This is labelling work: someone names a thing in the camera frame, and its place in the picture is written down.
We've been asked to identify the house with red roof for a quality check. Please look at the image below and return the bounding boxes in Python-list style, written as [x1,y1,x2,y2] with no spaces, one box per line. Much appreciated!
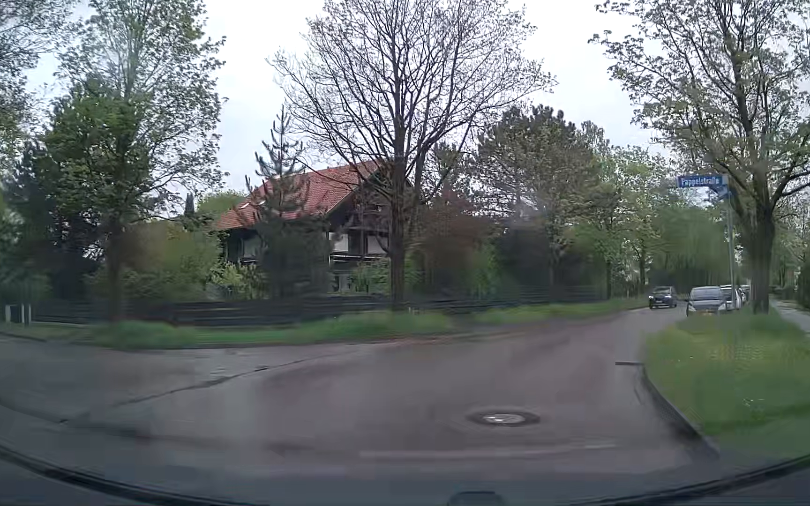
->
[214,160,406,292]

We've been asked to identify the large bare tree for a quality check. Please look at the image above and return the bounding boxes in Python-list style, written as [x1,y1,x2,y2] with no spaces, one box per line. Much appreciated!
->
[270,0,554,310]

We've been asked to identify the conifer tree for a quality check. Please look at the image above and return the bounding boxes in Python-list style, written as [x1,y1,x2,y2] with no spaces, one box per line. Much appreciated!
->
[247,105,332,299]

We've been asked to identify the grey asphalt road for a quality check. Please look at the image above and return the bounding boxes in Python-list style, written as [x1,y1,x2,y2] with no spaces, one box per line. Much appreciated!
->
[0,304,722,493]

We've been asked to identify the long grass verge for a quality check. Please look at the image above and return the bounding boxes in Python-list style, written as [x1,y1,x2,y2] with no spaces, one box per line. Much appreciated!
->
[0,297,648,351]

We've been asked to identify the dark wooden fence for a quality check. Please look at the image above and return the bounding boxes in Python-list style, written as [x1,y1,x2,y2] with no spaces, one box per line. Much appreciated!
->
[0,284,606,327]

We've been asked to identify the row of trees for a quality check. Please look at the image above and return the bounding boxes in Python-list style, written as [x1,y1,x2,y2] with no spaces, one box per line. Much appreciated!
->
[447,105,729,299]

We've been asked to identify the road markings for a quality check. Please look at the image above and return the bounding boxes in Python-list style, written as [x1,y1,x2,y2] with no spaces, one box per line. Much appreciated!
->
[359,441,620,461]

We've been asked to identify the tall green tree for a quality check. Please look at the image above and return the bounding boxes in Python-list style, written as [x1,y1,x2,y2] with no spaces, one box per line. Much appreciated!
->
[39,0,226,324]

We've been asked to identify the silver parked car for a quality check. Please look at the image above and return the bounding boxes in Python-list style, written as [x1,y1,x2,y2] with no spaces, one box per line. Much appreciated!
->
[685,285,728,316]

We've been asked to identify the blue street name sign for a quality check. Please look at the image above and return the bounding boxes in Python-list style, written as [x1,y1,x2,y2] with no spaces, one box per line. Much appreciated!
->
[677,173,738,310]

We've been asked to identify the large leafy tree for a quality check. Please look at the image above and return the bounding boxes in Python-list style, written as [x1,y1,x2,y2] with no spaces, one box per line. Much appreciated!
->
[591,0,810,315]

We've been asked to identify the grey pavement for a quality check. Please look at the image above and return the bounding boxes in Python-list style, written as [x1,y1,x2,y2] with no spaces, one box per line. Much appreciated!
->
[771,298,810,338]

